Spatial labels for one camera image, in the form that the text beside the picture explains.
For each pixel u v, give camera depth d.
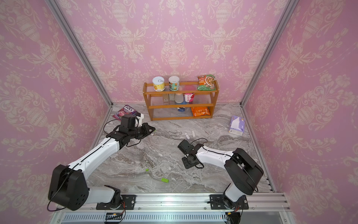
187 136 1.00
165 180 0.82
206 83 0.87
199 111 1.10
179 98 1.00
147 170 0.85
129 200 0.75
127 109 1.13
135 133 0.71
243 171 0.44
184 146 0.71
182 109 1.12
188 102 1.09
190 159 0.64
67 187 0.41
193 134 1.02
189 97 0.97
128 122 0.65
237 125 1.00
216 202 0.73
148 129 0.74
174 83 0.85
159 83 0.85
